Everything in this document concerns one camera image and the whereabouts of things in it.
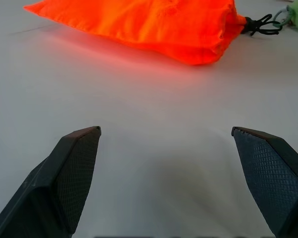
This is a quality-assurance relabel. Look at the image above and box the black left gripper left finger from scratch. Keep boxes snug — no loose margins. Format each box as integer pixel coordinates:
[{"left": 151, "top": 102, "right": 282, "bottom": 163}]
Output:
[{"left": 0, "top": 125, "right": 102, "bottom": 238}]

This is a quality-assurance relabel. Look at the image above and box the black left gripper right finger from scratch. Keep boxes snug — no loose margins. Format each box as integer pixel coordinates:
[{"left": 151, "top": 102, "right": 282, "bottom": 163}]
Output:
[{"left": 230, "top": 126, "right": 298, "bottom": 238}]

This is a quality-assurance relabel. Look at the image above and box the black drawstring cord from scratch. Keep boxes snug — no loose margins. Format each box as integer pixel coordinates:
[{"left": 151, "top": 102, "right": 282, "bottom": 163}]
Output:
[{"left": 242, "top": 13, "right": 282, "bottom": 37}]

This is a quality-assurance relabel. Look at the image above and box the pale green key ring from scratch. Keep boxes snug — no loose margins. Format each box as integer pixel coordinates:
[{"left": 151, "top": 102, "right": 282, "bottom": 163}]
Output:
[{"left": 274, "top": 6, "right": 293, "bottom": 26}]

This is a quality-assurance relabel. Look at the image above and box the orange drawstring bag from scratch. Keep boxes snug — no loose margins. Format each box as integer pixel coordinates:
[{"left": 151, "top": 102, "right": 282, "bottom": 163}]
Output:
[{"left": 23, "top": 0, "right": 247, "bottom": 66}]

